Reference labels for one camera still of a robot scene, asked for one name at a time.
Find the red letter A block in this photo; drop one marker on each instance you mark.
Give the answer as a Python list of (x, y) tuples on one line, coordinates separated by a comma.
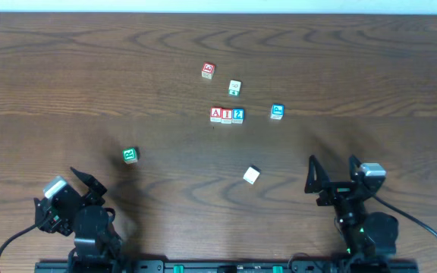
[(215, 114)]

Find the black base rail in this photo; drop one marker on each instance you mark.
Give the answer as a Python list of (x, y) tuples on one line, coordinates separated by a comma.
[(295, 266)]

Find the red number 3 block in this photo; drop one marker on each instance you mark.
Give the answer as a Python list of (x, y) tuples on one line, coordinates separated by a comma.
[(208, 70)]

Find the green letter R block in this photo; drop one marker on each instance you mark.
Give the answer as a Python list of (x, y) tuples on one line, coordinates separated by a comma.
[(130, 155)]

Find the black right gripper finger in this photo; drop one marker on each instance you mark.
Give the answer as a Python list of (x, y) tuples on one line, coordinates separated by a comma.
[(317, 178), (354, 165)]

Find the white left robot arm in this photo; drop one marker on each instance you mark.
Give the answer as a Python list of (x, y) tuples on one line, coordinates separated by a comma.
[(97, 246)]

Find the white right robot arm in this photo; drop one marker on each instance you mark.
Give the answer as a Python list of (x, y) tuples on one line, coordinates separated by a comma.
[(370, 237)]

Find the red letter I block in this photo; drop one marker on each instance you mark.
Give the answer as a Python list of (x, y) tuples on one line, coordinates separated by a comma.
[(226, 116)]

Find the blue letter P block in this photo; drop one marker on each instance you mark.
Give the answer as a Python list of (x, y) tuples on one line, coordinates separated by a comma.
[(277, 111)]

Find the green number 4 block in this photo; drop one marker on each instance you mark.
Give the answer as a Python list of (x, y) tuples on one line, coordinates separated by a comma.
[(234, 88)]

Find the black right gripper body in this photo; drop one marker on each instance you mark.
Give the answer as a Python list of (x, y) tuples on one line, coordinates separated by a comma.
[(340, 191)]

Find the blue number 2 block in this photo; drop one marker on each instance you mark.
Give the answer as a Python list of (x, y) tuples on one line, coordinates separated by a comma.
[(238, 116)]

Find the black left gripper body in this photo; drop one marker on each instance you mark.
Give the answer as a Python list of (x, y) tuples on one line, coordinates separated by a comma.
[(76, 198)]

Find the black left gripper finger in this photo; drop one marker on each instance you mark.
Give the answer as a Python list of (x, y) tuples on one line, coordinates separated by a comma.
[(40, 212), (90, 181)]

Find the plain wooden ball block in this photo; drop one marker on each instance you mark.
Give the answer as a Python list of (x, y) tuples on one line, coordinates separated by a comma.
[(251, 174)]

